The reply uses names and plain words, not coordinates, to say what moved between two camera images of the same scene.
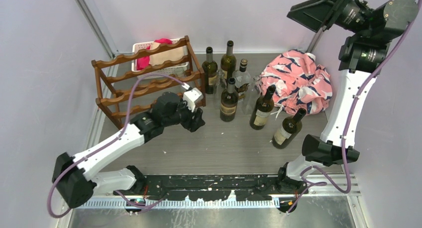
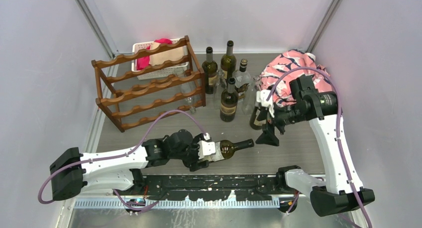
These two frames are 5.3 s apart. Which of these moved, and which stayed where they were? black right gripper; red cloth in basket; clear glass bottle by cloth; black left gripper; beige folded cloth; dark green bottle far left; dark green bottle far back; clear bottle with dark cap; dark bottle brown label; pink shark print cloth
Moved: black right gripper; black left gripper
Stayed: red cloth in basket; clear glass bottle by cloth; dark bottle brown label; dark green bottle far back; clear bottle with dark cap; beige folded cloth; dark green bottle far left; pink shark print cloth
